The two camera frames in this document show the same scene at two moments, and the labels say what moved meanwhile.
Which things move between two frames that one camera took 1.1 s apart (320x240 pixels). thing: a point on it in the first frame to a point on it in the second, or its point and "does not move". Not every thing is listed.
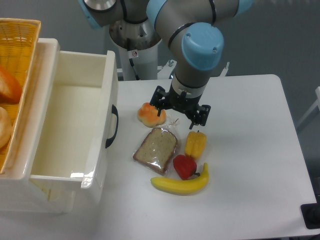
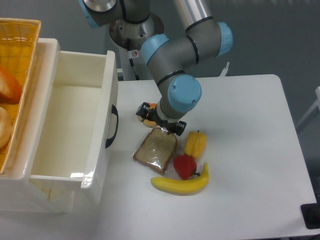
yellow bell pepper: (195, 144) does not move
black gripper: (196, 114) to (172, 127)
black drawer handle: (114, 111) does not move
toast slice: (156, 150) does not move
